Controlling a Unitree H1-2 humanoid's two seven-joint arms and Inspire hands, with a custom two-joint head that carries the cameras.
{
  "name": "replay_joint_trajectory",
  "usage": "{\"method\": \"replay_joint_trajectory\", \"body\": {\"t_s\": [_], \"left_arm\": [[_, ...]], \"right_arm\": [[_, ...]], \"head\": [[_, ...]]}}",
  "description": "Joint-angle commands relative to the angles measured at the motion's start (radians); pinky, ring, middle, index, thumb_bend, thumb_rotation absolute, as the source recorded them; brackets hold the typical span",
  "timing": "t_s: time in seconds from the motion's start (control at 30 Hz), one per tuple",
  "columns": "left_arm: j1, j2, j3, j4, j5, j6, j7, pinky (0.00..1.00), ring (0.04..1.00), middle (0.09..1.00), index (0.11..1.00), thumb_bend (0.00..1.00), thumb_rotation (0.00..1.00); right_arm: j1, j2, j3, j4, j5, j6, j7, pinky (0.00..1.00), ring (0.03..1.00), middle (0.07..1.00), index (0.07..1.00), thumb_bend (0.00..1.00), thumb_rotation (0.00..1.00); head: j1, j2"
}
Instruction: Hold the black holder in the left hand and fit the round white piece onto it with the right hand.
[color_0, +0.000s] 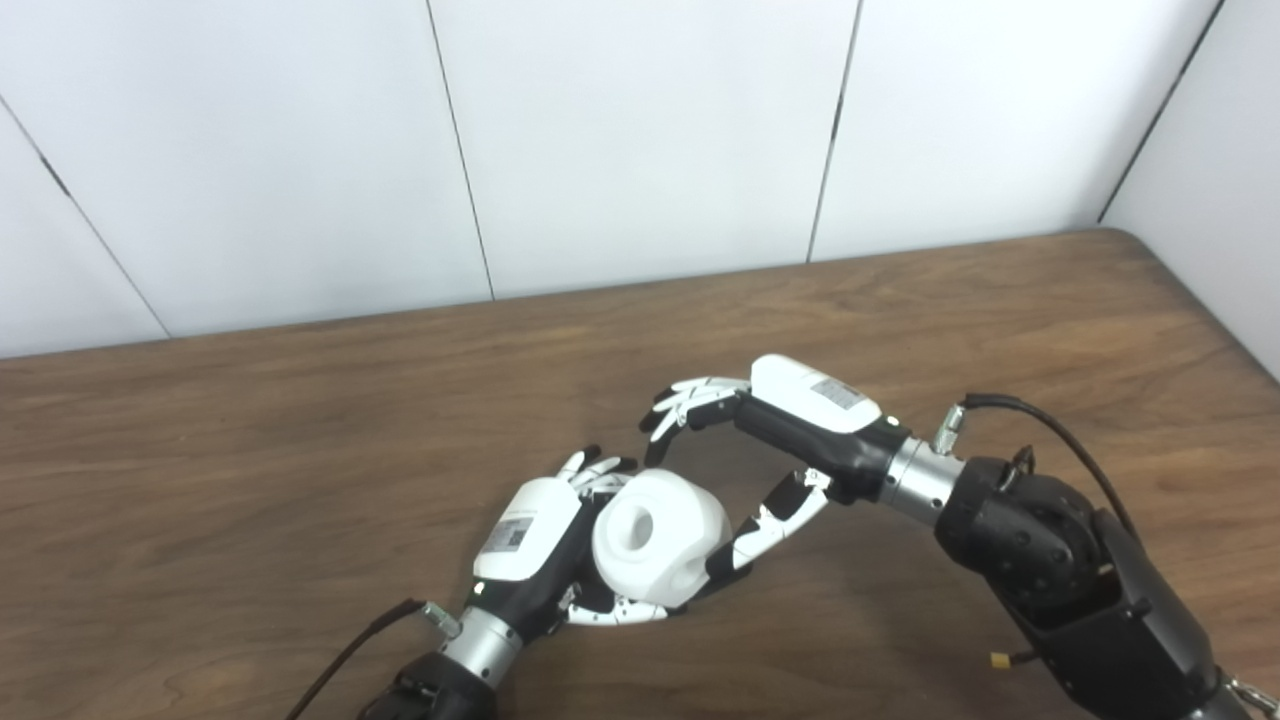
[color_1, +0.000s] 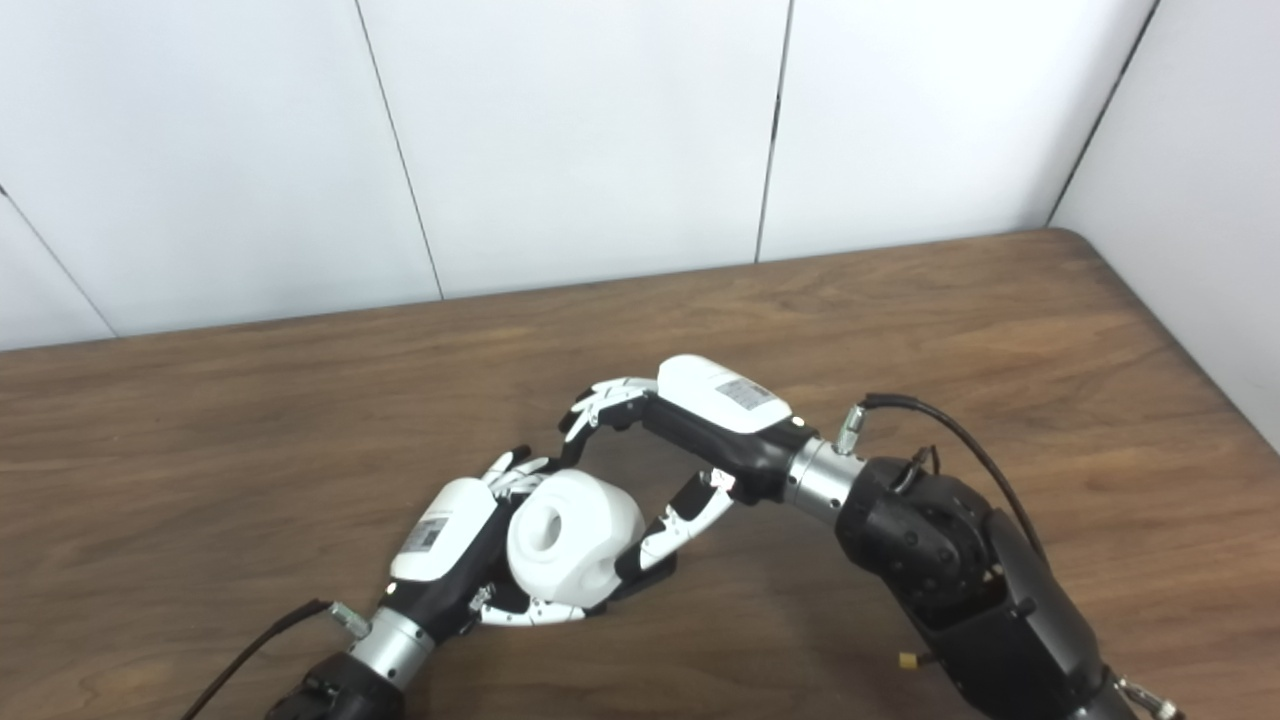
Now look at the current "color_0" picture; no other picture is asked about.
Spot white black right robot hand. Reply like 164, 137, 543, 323
640, 354, 913, 581

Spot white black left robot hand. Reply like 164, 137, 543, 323
470, 446, 671, 637

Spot round white piece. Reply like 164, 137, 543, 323
591, 468, 734, 609

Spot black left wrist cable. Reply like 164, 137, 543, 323
285, 598, 463, 720

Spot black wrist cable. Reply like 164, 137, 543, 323
285, 598, 463, 720
930, 393, 1141, 541

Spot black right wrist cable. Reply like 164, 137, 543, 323
930, 393, 1141, 541

